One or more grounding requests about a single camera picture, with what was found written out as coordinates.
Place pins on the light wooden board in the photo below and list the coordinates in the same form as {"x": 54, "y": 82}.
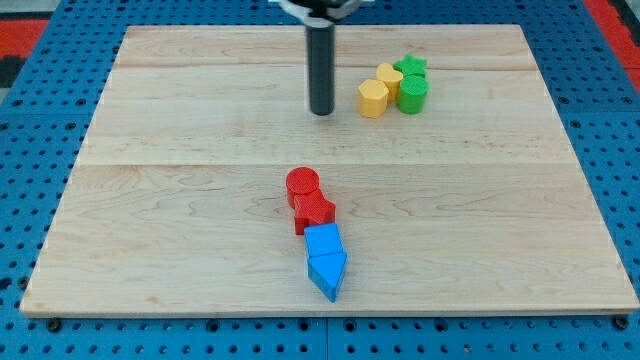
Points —
{"x": 177, "y": 204}

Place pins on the red cylinder block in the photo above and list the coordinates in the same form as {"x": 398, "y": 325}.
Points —
{"x": 301, "y": 181}

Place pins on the red star block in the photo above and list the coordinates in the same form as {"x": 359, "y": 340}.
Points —
{"x": 312, "y": 209}

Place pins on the blue cube block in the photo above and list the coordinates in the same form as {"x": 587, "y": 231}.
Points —
{"x": 323, "y": 240}

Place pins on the blue triangle block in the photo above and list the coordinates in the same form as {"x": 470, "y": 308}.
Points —
{"x": 327, "y": 273}

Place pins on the yellow pentagon block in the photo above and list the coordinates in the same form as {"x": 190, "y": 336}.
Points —
{"x": 372, "y": 98}

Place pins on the yellow heart block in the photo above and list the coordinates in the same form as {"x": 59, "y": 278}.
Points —
{"x": 391, "y": 77}

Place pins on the green cylinder block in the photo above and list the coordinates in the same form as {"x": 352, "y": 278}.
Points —
{"x": 412, "y": 94}

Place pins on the green star block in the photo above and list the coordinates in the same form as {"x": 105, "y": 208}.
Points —
{"x": 410, "y": 65}

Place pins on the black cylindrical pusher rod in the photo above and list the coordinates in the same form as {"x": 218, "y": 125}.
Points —
{"x": 320, "y": 51}

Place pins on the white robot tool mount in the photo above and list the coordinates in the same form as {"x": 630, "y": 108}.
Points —
{"x": 321, "y": 13}

